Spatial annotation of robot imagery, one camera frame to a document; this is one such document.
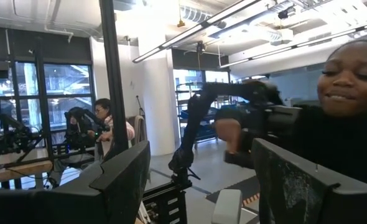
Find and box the beige chair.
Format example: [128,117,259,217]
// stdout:
[127,114,149,147]

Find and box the grey rounded object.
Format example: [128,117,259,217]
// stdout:
[211,189,244,224]

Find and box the wooden background table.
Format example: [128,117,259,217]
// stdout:
[0,147,54,185]

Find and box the person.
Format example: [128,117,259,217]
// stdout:
[93,97,136,143]
[214,38,367,191]

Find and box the white column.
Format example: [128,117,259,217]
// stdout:
[137,30,177,157]

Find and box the black bracket with white labels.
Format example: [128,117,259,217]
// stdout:
[141,180,193,224]

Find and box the black floor mat striped edge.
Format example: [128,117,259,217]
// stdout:
[205,175,261,216]

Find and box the blue storage cart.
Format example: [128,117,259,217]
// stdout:
[178,105,219,141]

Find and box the person's hand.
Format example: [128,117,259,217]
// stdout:
[215,118,244,155]

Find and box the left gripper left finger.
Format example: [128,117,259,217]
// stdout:
[58,139,152,224]

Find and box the long ceiling light strip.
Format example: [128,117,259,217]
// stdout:
[218,19,367,70]
[131,0,272,65]

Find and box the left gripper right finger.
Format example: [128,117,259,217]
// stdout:
[251,138,346,224]

